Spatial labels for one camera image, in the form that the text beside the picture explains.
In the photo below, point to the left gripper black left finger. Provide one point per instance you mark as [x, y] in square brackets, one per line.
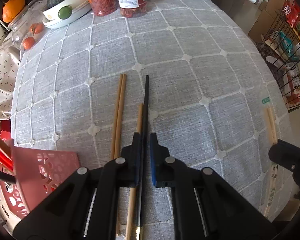
[84, 206]

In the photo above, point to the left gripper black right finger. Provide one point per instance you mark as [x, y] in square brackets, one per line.
[205, 206]

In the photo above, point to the short light wooden chopstick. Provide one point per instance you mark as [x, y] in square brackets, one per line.
[132, 193]

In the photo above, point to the disposable chopsticks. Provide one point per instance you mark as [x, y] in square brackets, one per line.
[272, 137]

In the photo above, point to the black chopstick gold tip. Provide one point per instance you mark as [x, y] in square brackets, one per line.
[144, 138]

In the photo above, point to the pink perforated utensil holder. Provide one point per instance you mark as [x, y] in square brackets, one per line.
[38, 173]

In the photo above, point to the grey checked tablecloth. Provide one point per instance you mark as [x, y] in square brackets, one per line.
[206, 79]

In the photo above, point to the floral patterned cloth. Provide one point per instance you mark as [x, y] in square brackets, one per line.
[9, 65]

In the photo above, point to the small orange in jar lower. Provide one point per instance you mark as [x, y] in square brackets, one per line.
[28, 43]

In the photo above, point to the small orange in jar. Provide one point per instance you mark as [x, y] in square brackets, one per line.
[36, 28]
[28, 43]

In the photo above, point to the small orange in jar upper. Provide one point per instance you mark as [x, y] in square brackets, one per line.
[36, 28]

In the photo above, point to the clear glass jar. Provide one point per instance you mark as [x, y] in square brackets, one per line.
[20, 27]

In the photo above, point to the green round fruit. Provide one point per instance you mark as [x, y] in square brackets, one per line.
[65, 12]

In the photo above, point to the white ceramic bowl stack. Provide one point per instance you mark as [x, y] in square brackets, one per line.
[79, 9]

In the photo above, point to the large orange citrus fruit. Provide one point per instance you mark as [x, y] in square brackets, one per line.
[11, 9]

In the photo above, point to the black wire rack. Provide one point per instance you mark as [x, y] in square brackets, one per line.
[280, 47]

